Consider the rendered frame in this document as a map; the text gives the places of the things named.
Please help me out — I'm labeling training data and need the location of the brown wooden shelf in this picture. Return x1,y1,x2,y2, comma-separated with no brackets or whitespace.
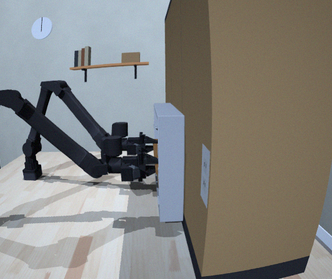
153,143,158,174

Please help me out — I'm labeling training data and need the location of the light blue rectangular rack frame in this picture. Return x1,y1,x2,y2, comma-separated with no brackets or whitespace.
154,103,185,222

